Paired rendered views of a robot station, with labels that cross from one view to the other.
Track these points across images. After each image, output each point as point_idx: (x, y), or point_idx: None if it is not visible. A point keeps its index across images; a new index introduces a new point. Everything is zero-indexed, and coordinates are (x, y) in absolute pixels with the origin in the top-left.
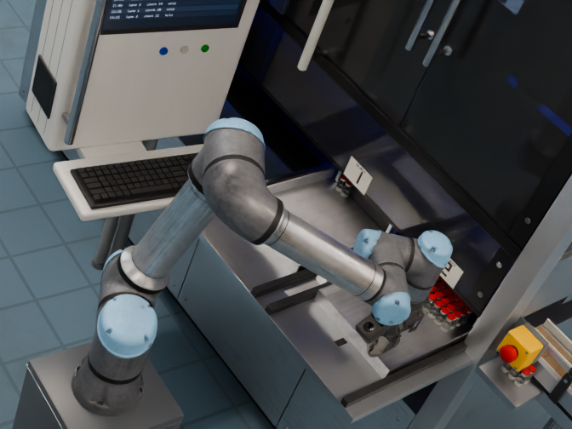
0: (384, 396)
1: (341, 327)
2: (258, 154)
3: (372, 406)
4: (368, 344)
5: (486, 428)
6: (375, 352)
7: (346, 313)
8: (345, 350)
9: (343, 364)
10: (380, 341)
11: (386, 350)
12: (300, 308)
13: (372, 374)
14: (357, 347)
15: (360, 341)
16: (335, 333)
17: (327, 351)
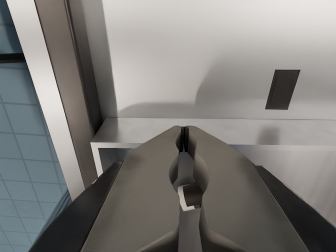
0: (52, 79)
1: (320, 125)
2: None
3: (16, 4)
4: (208, 141)
5: None
6: (154, 140)
7: (334, 168)
8: (250, 81)
9: (211, 30)
10: (159, 193)
11: (92, 188)
12: None
13: (137, 101)
14: (234, 121)
15: (242, 136)
16: (316, 98)
17: (289, 7)
